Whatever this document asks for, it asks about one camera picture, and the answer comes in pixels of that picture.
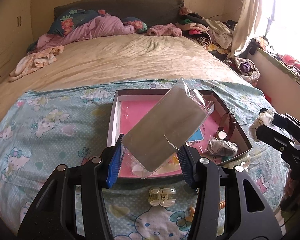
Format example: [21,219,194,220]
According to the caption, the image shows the yellow rings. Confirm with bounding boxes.
[165,154,182,172]

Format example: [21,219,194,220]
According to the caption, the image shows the bag of dark beads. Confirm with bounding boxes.
[207,137,238,157]

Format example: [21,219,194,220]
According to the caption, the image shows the red item clear packet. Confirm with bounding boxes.
[121,77,216,181]

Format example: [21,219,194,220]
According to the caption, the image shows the silver earring card bag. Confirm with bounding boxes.
[130,160,153,179]

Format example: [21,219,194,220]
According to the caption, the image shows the pearl clear hair claw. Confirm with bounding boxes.
[148,187,176,207]

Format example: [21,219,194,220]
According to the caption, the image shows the pink book in box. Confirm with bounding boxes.
[117,99,231,178]

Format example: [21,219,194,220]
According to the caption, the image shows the shallow black cardboard box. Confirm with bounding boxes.
[107,87,252,179]

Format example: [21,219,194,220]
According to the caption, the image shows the laundry basket with clothes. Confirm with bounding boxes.
[224,57,261,87]

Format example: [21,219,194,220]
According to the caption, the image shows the beige bed cover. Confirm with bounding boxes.
[0,34,247,122]

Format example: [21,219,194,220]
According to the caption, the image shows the pile of clothes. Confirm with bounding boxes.
[175,7,237,55]

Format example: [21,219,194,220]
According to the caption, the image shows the peach clothes on bed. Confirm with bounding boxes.
[8,46,64,82]

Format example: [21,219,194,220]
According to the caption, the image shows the pink fuzzy garment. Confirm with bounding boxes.
[146,23,182,37]

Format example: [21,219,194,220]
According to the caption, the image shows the pink purple quilt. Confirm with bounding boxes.
[36,14,137,51]

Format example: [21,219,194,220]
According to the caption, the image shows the cream curtain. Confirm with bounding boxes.
[227,0,273,58]

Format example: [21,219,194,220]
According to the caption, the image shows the floral dark pillow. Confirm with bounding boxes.
[47,8,148,37]

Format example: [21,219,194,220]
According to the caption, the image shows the dark green headboard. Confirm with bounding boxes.
[53,0,184,27]

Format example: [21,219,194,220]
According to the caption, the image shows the cream wardrobe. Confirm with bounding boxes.
[0,0,33,84]

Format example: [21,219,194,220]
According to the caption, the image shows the orange spiral hair tie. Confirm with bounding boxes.
[188,199,227,218]

